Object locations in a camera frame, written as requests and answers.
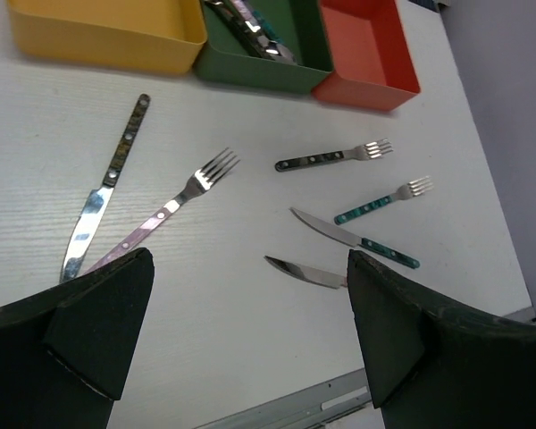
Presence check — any teal handled fork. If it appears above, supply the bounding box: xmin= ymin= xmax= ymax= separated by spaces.
xmin=333 ymin=176 xmax=434 ymax=225

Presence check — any red container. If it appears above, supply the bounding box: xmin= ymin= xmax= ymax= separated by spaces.
xmin=312 ymin=0 xmax=421 ymax=113

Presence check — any pink handled knife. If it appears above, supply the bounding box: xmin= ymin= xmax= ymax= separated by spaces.
xmin=264 ymin=256 xmax=348 ymax=290

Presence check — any dark handled fork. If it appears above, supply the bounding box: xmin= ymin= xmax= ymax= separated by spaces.
xmin=274 ymin=139 xmax=393 ymax=172

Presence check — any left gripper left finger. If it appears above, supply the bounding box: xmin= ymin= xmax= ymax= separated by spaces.
xmin=0 ymin=248 xmax=155 ymax=428

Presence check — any yellow container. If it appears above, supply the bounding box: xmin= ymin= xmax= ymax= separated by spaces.
xmin=6 ymin=1 xmax=207 ymax=75

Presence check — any pink handled fork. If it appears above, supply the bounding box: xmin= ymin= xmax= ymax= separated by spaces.
xmin=87 ymin=147 xmax=239 ymax=273

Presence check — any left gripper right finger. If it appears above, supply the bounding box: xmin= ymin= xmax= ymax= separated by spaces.
xmin=347 ymin=251 xmax=536 ymax=428

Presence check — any teal handled knife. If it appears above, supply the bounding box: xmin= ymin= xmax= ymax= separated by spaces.
xmin=289 ymin=207 xmax=421 ymax=269

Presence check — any dark handled spoon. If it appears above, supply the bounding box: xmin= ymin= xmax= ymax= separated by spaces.
xmin=204 ymin=0 xmax=297 ymax=65

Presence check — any dark handled knife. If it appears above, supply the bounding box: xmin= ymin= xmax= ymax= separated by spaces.
xmin=59 ymin=94 xmax=151 ymax=283

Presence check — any teal handled spoon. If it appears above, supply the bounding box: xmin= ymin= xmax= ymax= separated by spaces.
xmin=251 ymin=9 xmax=284 ymax=46

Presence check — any green container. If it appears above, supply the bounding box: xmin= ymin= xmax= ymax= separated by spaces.
xmin=193 ymin=1 xmax=333 ymax=95

